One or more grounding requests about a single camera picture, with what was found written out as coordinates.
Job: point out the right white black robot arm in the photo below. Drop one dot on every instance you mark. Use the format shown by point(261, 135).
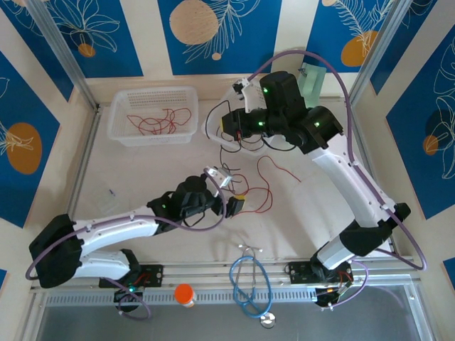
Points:
point(348, 184)

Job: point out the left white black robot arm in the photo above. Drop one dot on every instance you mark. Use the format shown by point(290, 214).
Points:
point(117, 227)

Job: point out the white perforated plastic basket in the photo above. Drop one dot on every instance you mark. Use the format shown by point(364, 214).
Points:
point(213, 129)
point(153, 99)

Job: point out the light green plastic case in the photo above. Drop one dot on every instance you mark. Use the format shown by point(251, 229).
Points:
point(313, 80)

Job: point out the clear plastic bag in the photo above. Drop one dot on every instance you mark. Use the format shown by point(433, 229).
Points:
point(106, 200)

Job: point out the orange lid pill bottle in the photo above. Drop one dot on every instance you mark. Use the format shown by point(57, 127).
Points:
point(184, 293)

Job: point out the black electronics board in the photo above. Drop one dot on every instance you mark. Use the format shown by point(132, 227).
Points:
point(330, 295)
point(128, 295)

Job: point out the blue stethoscope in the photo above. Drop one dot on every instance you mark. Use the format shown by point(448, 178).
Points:
point(267, 319)

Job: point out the grey metal sheet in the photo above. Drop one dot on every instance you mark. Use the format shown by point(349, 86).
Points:
point(177, 327)

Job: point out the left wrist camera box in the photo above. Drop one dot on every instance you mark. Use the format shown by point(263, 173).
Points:
point(220, 177)

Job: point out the blue floral wall panel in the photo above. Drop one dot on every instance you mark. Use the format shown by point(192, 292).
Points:
point(426, 42)
point(409, 160)
point(106, 53)
point(35, 53)
point(327, 35)
point(21, 106)
point(249, 42)

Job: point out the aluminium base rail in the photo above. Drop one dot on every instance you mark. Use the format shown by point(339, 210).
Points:
point(213, 273)

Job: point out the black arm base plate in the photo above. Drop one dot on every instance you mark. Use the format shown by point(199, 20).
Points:
point(156, 275)
point(298, 271)

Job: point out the aluminium side rail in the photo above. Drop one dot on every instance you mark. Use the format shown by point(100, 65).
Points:
point(82, 170)
point(368, 160)

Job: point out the aluminium frame post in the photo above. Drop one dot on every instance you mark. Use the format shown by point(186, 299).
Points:
point(60, 46)
point(377, 53)

